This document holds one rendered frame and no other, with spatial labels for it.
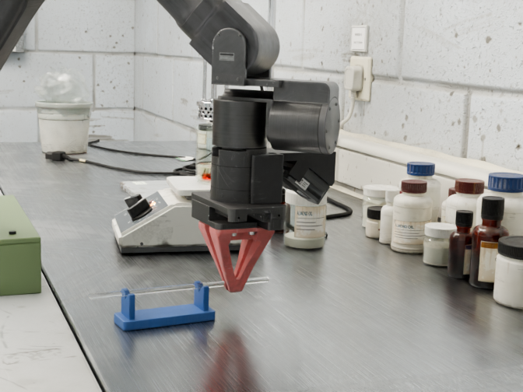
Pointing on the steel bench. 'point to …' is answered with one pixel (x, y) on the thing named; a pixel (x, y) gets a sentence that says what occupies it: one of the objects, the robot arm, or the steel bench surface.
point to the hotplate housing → (166, 229)
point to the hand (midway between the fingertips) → (233, 283)
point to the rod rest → (201, 311)
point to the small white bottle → (387, 216)
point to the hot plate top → (186, 185)
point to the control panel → (142, 217)
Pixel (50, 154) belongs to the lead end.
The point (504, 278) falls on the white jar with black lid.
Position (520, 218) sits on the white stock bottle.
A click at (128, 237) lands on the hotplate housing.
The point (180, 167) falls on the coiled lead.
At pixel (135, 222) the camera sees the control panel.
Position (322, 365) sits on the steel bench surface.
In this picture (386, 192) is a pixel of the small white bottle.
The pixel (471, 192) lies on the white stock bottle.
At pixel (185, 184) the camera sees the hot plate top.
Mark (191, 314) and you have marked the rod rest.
